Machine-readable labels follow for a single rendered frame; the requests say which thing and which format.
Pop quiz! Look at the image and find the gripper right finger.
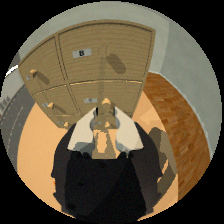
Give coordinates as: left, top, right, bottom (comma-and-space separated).
114, 106, 163, 178

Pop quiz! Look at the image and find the tan chest of drawers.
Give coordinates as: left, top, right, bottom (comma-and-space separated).
17, 19, 156, 128

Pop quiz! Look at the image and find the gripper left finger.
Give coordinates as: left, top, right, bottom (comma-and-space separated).
51, 107, 98, 178

